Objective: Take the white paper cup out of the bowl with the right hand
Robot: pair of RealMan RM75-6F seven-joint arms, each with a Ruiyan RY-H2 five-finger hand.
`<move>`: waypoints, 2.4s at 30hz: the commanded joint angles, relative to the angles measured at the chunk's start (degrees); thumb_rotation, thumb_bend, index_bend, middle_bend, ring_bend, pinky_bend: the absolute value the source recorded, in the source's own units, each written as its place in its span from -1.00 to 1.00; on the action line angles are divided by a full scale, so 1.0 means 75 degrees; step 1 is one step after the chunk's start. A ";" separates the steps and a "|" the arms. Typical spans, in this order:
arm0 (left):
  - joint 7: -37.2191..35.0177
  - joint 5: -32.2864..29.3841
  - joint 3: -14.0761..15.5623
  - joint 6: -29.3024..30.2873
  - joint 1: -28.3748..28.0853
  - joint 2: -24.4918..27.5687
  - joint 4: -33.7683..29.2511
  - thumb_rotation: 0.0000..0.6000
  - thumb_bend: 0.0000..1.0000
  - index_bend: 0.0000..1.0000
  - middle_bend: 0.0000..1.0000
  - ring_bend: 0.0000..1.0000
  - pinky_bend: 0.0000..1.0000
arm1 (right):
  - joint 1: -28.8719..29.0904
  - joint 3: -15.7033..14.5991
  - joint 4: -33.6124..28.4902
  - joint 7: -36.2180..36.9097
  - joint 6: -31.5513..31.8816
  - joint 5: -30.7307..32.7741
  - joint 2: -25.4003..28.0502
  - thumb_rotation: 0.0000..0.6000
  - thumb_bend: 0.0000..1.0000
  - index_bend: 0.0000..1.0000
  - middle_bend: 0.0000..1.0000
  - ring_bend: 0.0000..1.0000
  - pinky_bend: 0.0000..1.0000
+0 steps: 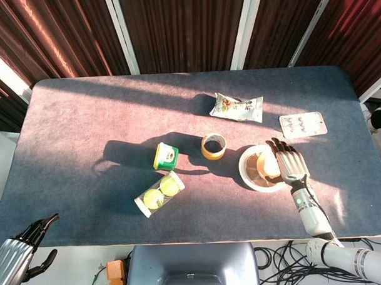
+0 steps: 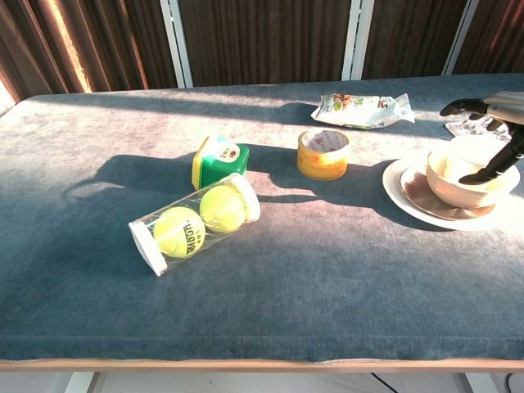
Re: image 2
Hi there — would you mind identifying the blue table cloth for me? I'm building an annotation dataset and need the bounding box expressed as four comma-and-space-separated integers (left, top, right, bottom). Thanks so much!
0, 72, 524, 364

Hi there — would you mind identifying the green and yellow box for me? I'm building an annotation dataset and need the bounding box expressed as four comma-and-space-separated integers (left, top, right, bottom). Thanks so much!
191, 134, 251, 191

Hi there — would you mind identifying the white ceramic bowl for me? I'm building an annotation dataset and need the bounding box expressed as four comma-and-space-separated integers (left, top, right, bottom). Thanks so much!
426, 147, 522, 210

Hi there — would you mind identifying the white table leg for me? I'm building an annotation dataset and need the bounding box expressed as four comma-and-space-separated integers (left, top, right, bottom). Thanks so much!
64, 371, 102, 393

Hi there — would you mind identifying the clear tennis ball tube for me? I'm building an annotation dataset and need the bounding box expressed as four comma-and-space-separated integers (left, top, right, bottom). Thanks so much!
128, 172, 262, 278

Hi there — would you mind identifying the yellow tape roll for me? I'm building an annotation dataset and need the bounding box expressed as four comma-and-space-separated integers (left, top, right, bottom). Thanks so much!
296, 128, 350, 181

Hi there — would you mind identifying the white plate with brown centre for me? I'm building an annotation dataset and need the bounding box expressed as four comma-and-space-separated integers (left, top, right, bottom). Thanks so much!
382, 158, 524, 231

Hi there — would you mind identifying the snack bag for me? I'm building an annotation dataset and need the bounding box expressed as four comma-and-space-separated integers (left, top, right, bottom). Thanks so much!
310, 93, 416, 130

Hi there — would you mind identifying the yellow tennis ball with print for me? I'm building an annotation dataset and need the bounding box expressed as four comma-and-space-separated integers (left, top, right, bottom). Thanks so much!
153, 206, 206, 259

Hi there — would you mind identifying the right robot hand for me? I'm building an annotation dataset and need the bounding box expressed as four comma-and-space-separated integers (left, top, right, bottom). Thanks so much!
440, 91, 524, 186

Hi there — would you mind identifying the brown curtain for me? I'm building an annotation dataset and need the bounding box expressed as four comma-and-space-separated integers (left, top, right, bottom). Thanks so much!
0, 0, 524, 103

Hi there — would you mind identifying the clear plastic item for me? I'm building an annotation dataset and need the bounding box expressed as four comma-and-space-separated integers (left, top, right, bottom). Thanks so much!
443, 117, 513, 141

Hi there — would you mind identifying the white window frame post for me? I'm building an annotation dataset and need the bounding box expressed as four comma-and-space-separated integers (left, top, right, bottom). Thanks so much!
341, 0, 376, 82
159, 0, 194, 88
440, 0, 481, 76

